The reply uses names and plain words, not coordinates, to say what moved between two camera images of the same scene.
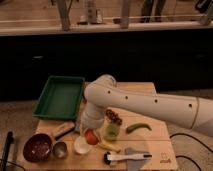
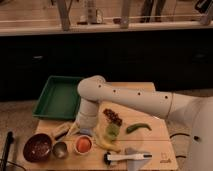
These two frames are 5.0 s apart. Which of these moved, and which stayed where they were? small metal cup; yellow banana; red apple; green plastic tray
Moved: red apple
Stayed: small metal cup; green plastic tray; yellow banana
